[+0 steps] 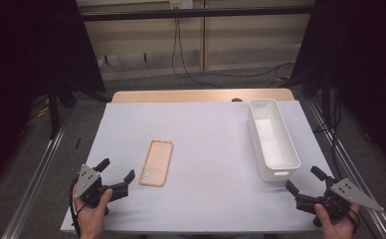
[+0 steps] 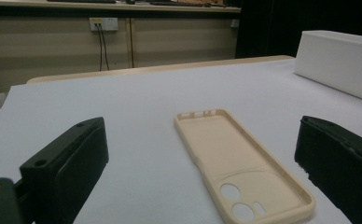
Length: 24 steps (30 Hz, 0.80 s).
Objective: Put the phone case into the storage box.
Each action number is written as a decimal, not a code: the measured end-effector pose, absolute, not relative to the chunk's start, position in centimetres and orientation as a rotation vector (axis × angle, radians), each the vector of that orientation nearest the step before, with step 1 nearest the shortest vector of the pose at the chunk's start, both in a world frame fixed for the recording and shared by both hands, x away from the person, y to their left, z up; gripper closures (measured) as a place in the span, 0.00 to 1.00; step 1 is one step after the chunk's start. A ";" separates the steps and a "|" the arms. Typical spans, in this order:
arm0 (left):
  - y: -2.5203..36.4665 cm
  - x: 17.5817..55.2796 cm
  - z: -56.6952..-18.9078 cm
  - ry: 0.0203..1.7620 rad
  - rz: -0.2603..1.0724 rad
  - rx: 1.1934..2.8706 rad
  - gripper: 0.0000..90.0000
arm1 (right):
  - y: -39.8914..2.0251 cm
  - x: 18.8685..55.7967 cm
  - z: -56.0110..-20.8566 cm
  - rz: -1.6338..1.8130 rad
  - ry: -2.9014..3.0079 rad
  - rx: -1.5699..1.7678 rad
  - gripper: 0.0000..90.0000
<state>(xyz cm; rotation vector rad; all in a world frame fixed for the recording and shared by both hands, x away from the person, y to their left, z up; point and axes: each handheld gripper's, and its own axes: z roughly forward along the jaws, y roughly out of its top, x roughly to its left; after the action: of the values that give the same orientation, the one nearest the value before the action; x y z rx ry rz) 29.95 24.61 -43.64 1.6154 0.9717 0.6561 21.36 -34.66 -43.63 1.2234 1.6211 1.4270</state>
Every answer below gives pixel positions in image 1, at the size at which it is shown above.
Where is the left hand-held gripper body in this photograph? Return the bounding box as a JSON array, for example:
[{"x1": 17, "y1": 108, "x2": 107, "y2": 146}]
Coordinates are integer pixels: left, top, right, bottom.
[{"x1": 76, "y1": 163, "x2": 113, "y2": 209}]

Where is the metal floor rail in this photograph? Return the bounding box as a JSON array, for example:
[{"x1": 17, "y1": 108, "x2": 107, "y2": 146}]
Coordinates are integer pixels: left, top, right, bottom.
[
  {"x1": 307, "y1": 99, "x2": 386, "y2": 239},
  {"x1": 1, "y1": 108, "x2": 74, "y2": 239}
]

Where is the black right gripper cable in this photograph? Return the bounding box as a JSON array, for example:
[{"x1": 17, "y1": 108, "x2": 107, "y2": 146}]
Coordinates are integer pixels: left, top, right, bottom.
[{"x1": 346, "y1": 207, "x2": 361, "y2": 233}]

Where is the person's left hand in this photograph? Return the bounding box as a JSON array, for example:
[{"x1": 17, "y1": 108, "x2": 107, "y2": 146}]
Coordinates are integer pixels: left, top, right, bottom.
[{"x1": 73, "y1": 184, "x2": 114, "y2": 239}]

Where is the yellow cable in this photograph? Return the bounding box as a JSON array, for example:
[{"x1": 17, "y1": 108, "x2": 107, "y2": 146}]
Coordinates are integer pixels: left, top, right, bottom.
[{"x1": 31, "y1": 95, "x2": 51, "y2": 119}]

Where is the black horizontal bar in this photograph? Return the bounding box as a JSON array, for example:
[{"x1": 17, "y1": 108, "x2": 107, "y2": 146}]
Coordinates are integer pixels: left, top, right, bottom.
[{"x1": 81, "y1": 5, "x2": 315, "y2": 22}]

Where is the black floor cable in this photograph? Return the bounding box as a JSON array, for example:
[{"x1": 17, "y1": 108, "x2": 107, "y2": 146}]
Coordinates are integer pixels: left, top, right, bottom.
[{"x1": 313, "y1": 89, "x2": 345, "y2": 177}]

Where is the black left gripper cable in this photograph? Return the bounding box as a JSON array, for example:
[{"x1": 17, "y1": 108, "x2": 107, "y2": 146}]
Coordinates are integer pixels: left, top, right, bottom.
[{"x1": 68, "y1": 178, "x2": 84, "y2": 237}]

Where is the black curtain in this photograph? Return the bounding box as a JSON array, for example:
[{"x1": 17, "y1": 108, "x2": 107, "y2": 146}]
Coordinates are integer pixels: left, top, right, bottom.
[
  {"x1": 0, "y1": 0, "x2": 106, "y2": 192},
  {"x1": 291, "y1": 0, "x2": 386, "y2": 175}
]

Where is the person's right hand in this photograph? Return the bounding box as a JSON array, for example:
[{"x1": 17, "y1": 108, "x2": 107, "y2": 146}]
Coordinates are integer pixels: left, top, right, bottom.
[{"x1": 313, "y1": 202, "x2": 361, "y2": 239}]

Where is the white power strip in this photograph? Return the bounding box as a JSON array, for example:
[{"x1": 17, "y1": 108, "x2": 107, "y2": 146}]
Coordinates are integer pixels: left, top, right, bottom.
[{"x1": 169, "y1": 0, "x2": 195, "y2": 10}]

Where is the white plastic bin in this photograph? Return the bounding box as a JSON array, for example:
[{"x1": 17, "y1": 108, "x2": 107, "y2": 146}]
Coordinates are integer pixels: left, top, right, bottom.
[{"x1": 247, "y1": 98, "x2": 302, "y2": 183}]

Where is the black metal stand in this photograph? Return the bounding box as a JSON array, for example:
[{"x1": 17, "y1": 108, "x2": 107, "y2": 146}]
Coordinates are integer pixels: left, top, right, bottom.
[{"x1": 46, "y1": 79, "x2": 111, "y2": 139}]

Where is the beige phone case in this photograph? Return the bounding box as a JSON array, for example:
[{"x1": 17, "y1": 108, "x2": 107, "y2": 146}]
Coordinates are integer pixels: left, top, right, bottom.
[{"x1": 138, "y1": 139, "x2": 174, "y2": 188}]

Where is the black wall cable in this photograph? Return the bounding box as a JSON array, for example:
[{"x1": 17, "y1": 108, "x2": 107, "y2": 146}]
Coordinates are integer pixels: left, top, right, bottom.
[{"x1": 171, "y1": 17, "x2": 295, "y2": 90}]

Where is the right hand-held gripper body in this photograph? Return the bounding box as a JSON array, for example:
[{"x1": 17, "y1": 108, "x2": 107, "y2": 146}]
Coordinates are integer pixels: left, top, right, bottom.
[{"x1": 317, "y1": 176, "x2": 385, "y2": 221}]

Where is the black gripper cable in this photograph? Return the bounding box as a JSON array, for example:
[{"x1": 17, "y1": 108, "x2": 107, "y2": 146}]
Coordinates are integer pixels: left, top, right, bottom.
[
  {"x1": 68, "y1": 178, "x2": 84, "y2": 237},
  {"x1": 346, "y1": 207, "x2": 361, "y2": 233}
]

